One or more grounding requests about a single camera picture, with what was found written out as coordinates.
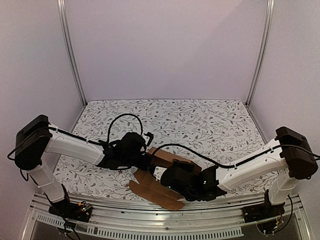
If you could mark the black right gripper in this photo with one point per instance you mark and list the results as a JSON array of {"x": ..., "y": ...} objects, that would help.
[{"x": 155, "y": 172}]

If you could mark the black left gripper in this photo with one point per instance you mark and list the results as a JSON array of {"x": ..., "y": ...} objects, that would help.
[{"x": 144, "y": 166}]

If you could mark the brown cardboard box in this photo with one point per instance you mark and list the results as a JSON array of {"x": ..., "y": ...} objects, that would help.
[{"x": 147, "y": 183}]

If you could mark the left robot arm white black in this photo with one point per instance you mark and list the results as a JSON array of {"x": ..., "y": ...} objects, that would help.
[{"x": 40, "y": 137}]

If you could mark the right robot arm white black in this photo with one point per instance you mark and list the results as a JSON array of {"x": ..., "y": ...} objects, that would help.
[{"x": 289, "y": 152}]

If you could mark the floral patterned table mat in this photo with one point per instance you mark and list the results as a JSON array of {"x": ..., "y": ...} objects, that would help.
[{"x": 199, "y": 130}]

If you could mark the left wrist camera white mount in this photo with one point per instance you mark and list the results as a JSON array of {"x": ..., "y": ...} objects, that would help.
[{"x": 148, "y": 137}]

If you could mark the aluminium front rail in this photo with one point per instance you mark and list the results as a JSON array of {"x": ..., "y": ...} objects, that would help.
[{"x": 221, "y": 219}]

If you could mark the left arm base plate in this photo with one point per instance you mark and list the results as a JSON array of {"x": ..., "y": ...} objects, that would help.
[{"x": 81, "y": 211}]

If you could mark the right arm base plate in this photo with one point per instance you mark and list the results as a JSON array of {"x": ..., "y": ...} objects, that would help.
[{"x": 262, "y": 216}]

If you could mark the left aluminium frame post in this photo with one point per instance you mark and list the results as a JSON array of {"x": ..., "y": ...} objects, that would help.
[{"x": 61, "y": 6}]

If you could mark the aluminium frame post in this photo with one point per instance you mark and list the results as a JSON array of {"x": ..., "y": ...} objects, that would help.
[
  {"x": 61, "y": 6},
  {"x": 262, "y": 51}
]

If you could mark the right aluminium frame post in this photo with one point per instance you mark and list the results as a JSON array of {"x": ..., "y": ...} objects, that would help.
[{"x": 262, "y": 51}]

